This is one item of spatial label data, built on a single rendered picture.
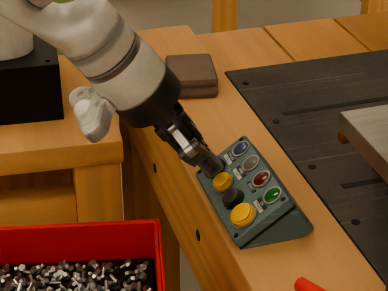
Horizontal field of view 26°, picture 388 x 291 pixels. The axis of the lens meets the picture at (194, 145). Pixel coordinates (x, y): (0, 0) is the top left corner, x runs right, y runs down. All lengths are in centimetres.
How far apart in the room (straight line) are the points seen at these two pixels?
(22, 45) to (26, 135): 14
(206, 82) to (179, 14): 268
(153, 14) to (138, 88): 307
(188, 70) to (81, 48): 45
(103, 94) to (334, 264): 31
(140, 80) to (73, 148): 39
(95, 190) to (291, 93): 33
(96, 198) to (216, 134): 24
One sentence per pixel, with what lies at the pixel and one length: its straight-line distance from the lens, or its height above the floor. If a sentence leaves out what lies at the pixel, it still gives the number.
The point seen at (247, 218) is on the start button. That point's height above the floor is 94.
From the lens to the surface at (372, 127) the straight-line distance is 73.
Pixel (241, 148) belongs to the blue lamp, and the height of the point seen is 95.
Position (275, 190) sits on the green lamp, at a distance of 95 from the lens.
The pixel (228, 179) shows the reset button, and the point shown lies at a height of 94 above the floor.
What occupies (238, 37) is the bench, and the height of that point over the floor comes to 88.
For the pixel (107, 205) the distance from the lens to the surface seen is 131.
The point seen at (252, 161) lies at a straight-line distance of 100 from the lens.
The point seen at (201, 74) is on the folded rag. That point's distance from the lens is 125.
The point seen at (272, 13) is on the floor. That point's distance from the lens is 395.
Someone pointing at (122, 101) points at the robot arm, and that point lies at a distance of 88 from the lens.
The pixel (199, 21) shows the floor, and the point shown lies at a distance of 385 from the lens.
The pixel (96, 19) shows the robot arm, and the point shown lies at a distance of 84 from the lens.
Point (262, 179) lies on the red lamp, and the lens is 97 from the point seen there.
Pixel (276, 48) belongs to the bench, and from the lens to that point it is 146.
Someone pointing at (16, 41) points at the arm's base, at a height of 97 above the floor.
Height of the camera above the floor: 149
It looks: 31 degrees down
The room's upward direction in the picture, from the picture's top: straight up
